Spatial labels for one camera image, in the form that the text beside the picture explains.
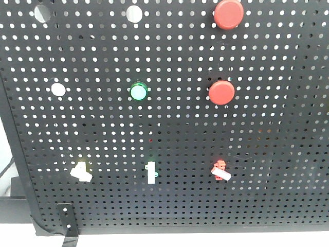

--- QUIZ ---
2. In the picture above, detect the red round button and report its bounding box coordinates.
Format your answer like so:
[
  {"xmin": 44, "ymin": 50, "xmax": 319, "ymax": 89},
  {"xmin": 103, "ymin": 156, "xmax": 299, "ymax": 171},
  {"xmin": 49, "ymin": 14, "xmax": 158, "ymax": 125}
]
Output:
[
  {"xmin": 214, "ymin": 0, "xmax": 244, "ymax": 30},
  {"xmin": 209, "ymin": 80, "xmax": 235, "ymax": 105}
]

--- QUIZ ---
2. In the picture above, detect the green toggle switch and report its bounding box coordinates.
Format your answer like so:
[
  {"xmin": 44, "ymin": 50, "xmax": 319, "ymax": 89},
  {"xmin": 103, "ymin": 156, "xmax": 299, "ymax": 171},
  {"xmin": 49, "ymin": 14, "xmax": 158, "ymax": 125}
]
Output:
[{"xmin": 144, "ymin": 162, "xmax": 158, "ymax": 184}]

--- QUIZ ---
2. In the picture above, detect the yellow toggle switch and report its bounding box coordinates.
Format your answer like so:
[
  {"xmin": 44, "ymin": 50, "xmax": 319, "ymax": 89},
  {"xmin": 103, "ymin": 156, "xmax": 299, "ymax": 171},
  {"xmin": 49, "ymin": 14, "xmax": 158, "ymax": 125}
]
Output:
[{"xmin": 70, "ymin": 162, "xmax": 93, "ymax": 183}]

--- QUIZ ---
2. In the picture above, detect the red toggle switch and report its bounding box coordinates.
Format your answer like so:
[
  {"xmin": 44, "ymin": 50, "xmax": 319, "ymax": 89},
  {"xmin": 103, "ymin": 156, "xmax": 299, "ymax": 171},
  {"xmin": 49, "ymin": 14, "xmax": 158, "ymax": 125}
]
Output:
[{"xmin": 211, "ymin": 160, "xmax": 232, "ymax": 181}]

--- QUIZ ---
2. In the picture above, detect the lower red round button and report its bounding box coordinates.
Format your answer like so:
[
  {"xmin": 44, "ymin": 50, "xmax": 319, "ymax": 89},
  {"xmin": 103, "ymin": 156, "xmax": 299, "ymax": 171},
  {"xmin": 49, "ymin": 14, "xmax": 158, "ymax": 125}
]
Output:
[{"xmin": 209, "ymin": 80, "xmax": 235, "ymax": 105}]

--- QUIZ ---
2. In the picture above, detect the black open box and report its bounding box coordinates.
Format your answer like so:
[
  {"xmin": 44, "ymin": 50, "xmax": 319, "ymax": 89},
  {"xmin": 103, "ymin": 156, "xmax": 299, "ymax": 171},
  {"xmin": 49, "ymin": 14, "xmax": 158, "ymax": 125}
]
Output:
[{"xmin": 1, "ymin": 177, "xmax": 32, "ymax": 224}]

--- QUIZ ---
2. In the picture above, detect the left black clamp bracket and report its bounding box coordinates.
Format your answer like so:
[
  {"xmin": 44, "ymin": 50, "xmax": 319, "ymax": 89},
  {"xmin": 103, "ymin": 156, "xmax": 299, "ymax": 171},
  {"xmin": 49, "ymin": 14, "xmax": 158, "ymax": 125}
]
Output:
[{"xmin": 57, "ymin": 203, "xmax": 79, "ymax": 247}]

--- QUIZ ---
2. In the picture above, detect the green round button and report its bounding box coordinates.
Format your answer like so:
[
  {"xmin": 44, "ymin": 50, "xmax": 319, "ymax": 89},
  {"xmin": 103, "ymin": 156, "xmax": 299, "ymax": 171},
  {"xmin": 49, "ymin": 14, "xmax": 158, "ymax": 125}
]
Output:
[{"xmin": 130, "ymin": 81, "xmax": 148, "ymax": 101}]

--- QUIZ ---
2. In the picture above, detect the black perforated pegboard panel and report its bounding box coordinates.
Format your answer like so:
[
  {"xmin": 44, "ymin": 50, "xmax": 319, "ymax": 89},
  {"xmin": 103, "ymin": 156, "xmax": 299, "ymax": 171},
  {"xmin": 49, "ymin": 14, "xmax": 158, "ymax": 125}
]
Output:
[{"xmin": 1, "ymin": 1, "xmax": 328, "ymax": 236}]

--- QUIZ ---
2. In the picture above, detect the upper red round button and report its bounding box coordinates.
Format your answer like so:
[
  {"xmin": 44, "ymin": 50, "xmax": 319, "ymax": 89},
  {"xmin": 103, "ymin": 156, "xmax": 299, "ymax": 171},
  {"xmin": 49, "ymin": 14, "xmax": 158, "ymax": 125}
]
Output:
[{"xmin": 214, "ymin": 0, "xmax": 244, "ymax": 30}]

